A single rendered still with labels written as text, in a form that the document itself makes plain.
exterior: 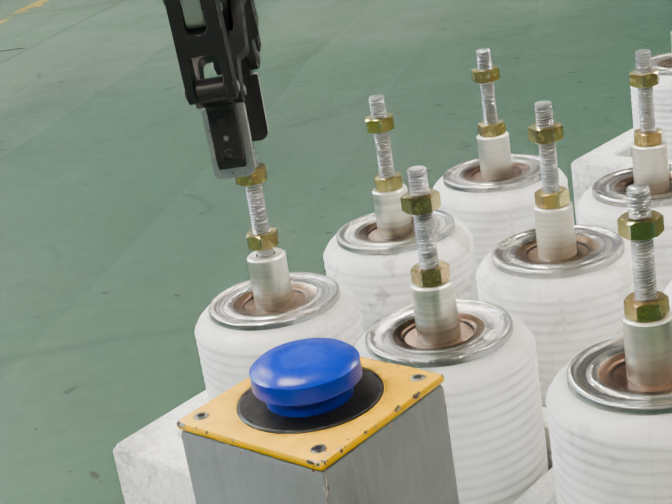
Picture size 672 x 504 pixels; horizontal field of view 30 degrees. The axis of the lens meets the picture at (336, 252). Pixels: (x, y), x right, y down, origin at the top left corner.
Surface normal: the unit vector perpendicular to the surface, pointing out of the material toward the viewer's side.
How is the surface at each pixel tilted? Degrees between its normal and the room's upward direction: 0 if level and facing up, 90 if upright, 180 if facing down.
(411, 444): 90
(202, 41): 97
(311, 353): 0
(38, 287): 0
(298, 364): 0
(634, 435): 57
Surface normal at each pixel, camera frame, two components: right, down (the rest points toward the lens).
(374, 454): 0.76, 0.11
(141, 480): -0.63, 0.35
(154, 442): -0.15, -0.93
